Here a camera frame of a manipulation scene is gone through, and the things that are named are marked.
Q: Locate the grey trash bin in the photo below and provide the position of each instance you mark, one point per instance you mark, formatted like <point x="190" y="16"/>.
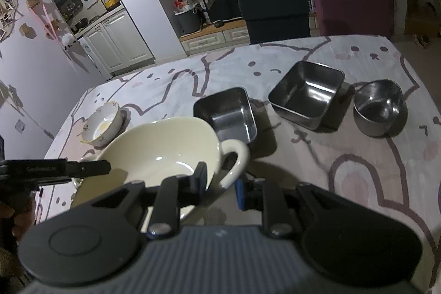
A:
<point x="188" y="22"/>

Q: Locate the low wooden drawer cabinet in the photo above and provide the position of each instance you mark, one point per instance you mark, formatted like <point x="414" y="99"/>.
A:
<point x="213" y="37"/>

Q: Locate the person's left hand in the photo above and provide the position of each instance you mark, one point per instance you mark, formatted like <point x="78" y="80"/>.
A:
<point x="24" y="228"/>

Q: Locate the white fluffy ornament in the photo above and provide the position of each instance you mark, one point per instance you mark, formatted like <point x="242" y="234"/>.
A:
<point x="68" y="41"/>

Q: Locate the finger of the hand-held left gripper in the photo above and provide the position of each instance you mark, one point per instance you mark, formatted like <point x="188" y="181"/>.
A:
<point x="69" y="168"/>

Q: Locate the white kitchen base cabinet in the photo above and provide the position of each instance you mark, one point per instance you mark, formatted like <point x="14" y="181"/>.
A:
<point x="117" y="42"/>

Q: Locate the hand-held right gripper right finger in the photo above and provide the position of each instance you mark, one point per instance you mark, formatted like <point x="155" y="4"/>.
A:
<point x="240" y="194"/>

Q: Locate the wall photo collage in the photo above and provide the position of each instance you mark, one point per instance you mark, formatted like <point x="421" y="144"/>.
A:
<point x="8" y="11"/>

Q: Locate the dark blue chair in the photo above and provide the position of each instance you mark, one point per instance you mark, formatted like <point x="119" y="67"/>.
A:
<point x="272" y="4"/>

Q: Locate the black printed cabinet curtain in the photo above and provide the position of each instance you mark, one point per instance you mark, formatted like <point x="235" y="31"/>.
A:
<point x="220" y="4"/>

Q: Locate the bear printed tablecloth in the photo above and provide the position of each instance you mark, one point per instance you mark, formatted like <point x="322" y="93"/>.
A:
<point x="344" y="156"/>

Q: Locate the square steel container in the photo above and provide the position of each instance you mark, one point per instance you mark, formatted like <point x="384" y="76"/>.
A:
<point x="303" y="90"/>

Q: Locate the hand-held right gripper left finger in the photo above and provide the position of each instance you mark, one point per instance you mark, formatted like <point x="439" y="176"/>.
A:
<point x="201" y="178"/>

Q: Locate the yellow pot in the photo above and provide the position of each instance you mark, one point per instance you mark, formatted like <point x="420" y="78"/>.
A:
<point x="111" y="2"/>

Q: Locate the small floral bowl yellow rim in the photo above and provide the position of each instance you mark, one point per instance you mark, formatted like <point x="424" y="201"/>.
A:
<point x="103" y="127"/>

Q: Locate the rectangular steel container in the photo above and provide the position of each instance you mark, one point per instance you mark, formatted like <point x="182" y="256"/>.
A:
<point x="231" y="118"/>

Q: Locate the cardboard box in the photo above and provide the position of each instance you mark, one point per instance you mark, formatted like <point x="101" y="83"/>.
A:
<point x="422" y="22"/>

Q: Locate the round steel bowl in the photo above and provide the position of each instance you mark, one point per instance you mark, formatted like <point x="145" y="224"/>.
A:
<point x="377" y="111"/>

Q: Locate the maroon chair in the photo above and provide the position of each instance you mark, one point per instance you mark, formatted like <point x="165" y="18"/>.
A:
<point x="351" y="1"/>

